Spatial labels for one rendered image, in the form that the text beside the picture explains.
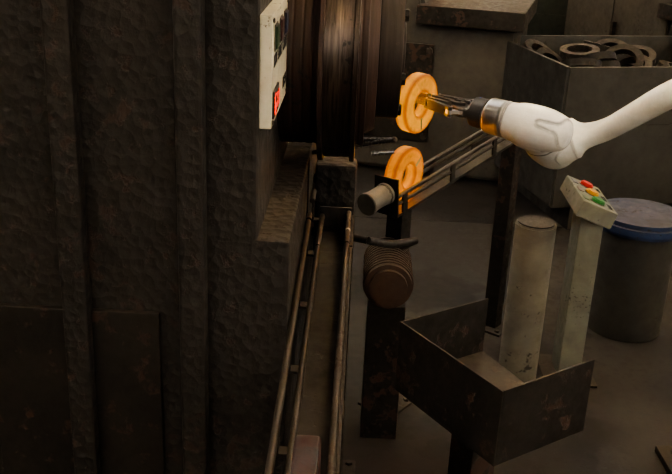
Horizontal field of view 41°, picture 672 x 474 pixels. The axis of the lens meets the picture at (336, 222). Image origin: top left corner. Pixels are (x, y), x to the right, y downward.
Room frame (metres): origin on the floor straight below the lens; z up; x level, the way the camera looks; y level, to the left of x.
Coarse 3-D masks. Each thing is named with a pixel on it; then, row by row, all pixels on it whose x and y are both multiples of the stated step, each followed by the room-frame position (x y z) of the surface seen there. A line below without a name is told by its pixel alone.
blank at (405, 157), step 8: (400, 152) 2.27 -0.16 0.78; (408, 152) 2.28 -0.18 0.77; (416, 152) 2.31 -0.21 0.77; (392, 160) 2.25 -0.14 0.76; (400, 160) 2.25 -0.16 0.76; (408, 160) 2.28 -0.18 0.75; (416, 160) 2.31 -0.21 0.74; (392, 168) 2.24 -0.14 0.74; (400, 168) 2.25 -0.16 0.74; (408, 168) 2.33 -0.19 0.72; (416, 168) 2.32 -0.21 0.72; (392, 176) 2.23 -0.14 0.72; (400, 176) 2.25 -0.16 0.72; (408, 176) 2.32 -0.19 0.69; (416, 176) 2.32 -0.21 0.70; (400, 184) 2.25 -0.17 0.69; (408, 184) 2.30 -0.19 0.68; (400, 192) 2.25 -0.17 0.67; (408, 200) 2.29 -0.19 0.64
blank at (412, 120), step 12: (420, 72) 2.30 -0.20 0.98; (408, 84) 2.24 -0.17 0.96; (420, 84) 2.26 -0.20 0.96; (432, 84) 2.30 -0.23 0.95; (408, 96) 2.22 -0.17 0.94; (408, 108) 2.22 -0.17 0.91; (420, 108) 2.30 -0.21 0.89; (396, 120) 2.24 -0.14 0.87; (408, 120) 2.23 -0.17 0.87; (420, 120) 2.27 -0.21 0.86
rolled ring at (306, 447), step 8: (296, 440) 0.98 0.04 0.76; (304, 440) 0.98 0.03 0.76; (312, 440) 0.98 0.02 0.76; (320, 440) 0.99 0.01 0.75; (296, 448) 0.96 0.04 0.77; (304, 448) 0.96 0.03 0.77; (312, 448) 0.96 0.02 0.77; (320, 448) 1.01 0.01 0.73; (296, 456) 0.94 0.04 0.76; (304, 456) 0.94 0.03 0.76; (312, 456) 0.94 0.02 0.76; (320, 456) 1.02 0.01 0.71; (296, 464) 0.93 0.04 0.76; (304, 464) 0.93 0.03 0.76; (312, 464) 0.93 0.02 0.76; (320, 464) 1.04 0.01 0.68; (296, 472) 0.92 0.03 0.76; (304, 472) 0.92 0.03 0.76; (312, 472) 0.92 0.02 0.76
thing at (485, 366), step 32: (416, 320) 1.43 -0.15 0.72; (448, 320) 1.47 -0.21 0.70; (480, 320) 1.51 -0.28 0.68; (416, 352) 1.37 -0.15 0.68; (448, 352) 1.47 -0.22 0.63; (480, 352) 1.51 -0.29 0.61; (416, 384) 1.36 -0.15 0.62; (448, 384) 1.29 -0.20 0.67; (480, 384) 1.23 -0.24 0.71; (512, 384) 1.42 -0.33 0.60; (544, 384) 1.24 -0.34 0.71; (576, 384) 1.28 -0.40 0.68; (448, 416) 1.29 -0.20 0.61; (480, 416) 1.23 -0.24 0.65; (512, 416) 1.21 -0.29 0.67; (544, 416) 1.25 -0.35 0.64; (576, 416) 1.29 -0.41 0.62; (480, 448) 1.22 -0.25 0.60; (512, 448) 1.21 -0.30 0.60
